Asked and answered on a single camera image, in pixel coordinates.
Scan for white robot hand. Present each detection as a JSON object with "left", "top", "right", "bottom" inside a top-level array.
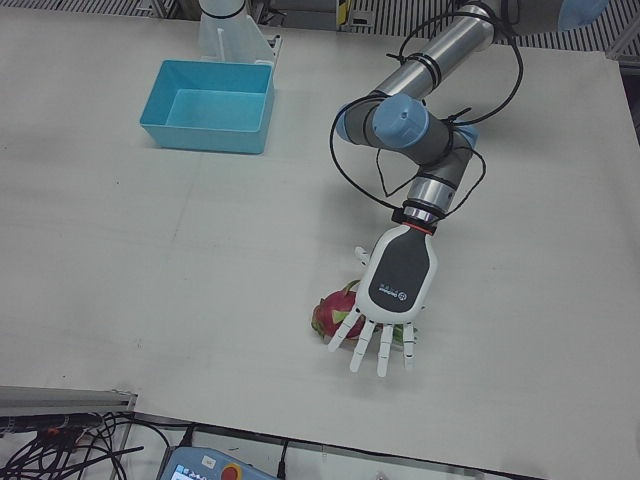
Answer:
[{"left": 327, "top": 227, "right": 440, "bottom": 380}]

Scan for pink dragon fruit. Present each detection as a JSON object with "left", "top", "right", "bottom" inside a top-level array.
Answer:
[{"left": 310, "top": 279, "right": 419, "bottom": 346}]

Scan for light blue plastic bin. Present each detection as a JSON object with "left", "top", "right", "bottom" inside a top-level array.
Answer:
[{"left": 138, "top": 59, "right": 276, "bottom": 156}]

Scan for black USB hub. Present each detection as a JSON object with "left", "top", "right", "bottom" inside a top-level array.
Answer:
[{"left": 0, "top": 412, "right": 104, "bottom": 437}]

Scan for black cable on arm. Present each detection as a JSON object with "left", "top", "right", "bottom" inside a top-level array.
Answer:
[{"left": 327, "top": 0, "right": 525, "bottom": 221}]

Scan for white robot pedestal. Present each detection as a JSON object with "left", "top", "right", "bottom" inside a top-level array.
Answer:
[{"left": 197, "top": 0, "right": 275, "bottom": 66}]

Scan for aluminium frame rail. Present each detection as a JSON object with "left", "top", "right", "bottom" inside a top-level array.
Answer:
[{"left": 606, "top": 17, "right": 640, "bottom": 64}]

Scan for aluminium profile post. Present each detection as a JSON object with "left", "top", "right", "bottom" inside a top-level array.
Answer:
[{"left": 0, "top": 384, "right": 139, "bottom": 417}]

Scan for tangled black cables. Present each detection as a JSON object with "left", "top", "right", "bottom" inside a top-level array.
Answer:
[{"left": 0, "top": 414, "right": 146, "bottom": 480}]

